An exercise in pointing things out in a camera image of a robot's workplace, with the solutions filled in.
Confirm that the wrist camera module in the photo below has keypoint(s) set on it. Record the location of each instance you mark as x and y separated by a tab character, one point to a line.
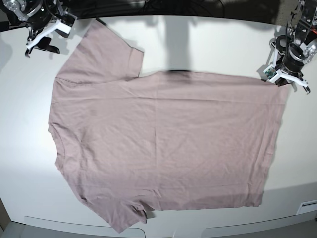
270	72
68	19

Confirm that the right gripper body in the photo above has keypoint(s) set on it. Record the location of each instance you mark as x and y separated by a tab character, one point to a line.
37	33

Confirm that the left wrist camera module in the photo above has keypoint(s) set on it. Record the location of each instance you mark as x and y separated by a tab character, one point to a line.
270	72

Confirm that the white label sticker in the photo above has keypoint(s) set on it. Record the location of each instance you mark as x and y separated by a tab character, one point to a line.
306	207

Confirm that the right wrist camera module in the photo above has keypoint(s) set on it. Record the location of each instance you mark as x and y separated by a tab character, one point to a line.
68	19

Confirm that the mauve pink T-shirt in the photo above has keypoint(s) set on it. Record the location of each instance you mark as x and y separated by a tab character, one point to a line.
175	140

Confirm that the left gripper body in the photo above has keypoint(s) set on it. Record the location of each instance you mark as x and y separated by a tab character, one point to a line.
288	61

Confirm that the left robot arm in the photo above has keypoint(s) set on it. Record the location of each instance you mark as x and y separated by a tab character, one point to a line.
302	29

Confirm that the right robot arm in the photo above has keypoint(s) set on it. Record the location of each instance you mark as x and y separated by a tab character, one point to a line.
41	18

